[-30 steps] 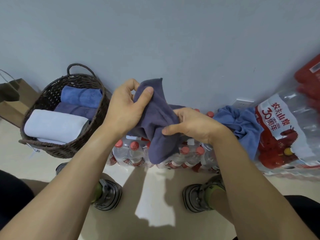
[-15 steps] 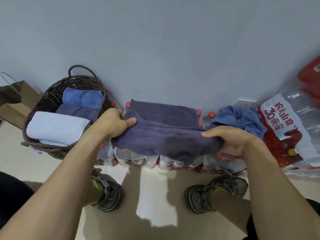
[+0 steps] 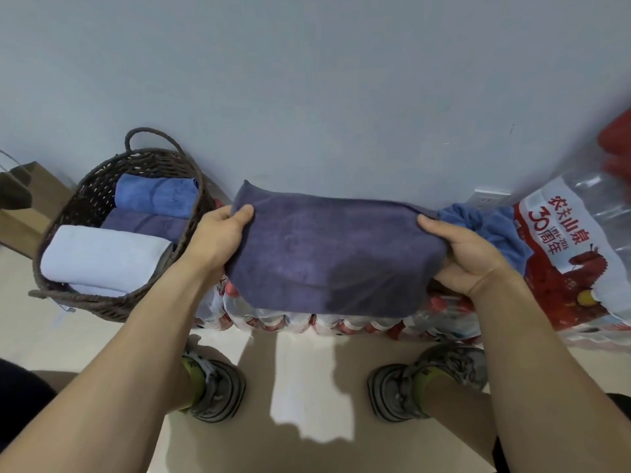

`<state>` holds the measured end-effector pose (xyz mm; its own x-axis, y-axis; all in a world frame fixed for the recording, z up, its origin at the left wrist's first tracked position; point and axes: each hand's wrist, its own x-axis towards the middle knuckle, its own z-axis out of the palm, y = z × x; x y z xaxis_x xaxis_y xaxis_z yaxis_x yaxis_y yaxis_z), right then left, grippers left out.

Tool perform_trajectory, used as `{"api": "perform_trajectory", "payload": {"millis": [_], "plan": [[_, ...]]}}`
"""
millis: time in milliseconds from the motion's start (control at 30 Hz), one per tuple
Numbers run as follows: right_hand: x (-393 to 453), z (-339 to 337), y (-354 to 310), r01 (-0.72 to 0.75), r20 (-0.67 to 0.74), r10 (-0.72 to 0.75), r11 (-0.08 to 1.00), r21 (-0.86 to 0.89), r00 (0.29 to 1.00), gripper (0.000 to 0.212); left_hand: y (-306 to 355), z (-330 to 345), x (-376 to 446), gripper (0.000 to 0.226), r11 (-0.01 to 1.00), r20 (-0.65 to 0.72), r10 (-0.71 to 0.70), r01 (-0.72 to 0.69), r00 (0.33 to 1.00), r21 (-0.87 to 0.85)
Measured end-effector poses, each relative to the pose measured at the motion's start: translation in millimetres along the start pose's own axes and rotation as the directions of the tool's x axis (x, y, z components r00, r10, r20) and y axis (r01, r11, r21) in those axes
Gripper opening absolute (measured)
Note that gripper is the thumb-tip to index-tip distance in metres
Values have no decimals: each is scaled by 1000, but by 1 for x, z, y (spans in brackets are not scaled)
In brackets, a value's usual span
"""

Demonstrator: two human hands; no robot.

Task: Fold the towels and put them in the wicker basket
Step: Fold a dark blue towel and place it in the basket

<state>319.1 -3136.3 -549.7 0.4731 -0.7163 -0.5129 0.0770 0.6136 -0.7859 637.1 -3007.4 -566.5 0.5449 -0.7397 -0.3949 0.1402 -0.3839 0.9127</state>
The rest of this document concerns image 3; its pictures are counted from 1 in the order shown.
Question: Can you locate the person's left hand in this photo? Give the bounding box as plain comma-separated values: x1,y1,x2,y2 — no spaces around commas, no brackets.
182,204,255,289

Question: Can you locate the person's right hand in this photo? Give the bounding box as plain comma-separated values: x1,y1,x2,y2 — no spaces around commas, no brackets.
417,214,516,299

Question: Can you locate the light blue towel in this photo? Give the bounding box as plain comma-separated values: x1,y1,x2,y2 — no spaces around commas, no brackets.
114,173,200,220
437,204,533,277

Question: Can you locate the dark blue towel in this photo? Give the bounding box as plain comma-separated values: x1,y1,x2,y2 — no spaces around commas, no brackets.
101,208,191,242

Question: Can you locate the cream towel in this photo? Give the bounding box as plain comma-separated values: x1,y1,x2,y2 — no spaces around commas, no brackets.
40,225,174,291

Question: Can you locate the dark grey towel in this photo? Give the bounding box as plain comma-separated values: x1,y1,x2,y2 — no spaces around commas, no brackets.
225,180,452,319

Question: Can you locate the dark brown wicker basket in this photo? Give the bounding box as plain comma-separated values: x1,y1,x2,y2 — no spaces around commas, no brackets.
28,126,218,325

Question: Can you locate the person's right forearm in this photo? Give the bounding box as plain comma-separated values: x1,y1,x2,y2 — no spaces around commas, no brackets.
465,273,631,473

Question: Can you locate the person's left forearm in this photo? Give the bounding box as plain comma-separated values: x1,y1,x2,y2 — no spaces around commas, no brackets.
0,260,223,473

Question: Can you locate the person's left grey shoe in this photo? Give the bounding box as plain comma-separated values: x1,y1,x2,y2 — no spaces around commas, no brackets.
179,347,246,423

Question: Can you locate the person's grey shoe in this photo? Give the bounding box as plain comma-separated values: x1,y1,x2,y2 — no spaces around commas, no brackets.
367,343,489,423
179,347,246,423

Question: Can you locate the person's right grey shoe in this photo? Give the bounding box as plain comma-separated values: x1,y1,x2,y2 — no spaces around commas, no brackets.
367,343,489,423

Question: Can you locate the brown paper bag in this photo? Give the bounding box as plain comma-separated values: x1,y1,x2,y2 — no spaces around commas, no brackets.
0,150,75,259

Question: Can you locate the white wall socket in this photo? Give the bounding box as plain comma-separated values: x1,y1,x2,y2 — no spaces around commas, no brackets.
465,188,513,210

